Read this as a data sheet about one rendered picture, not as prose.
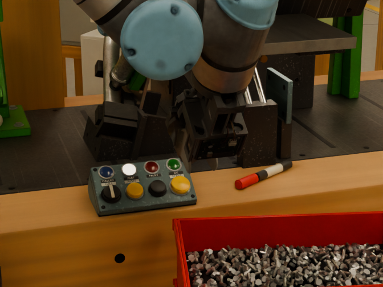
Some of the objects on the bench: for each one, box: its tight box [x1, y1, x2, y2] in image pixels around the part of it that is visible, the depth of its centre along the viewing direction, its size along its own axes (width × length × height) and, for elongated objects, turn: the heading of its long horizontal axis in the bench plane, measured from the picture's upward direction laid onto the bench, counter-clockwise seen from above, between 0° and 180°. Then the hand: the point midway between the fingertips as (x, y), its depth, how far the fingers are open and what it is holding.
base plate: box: [0, 79, 383, 195], centre depth 159 cm, size 42×110×2 cm, turn 107°
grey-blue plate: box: [266, 67, 293, 159], centre depth 144 cm, size 10×2×14 cm, turn 17°
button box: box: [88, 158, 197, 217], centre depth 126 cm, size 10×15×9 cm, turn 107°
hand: (188, 152), depth 117 cm, fingers closed
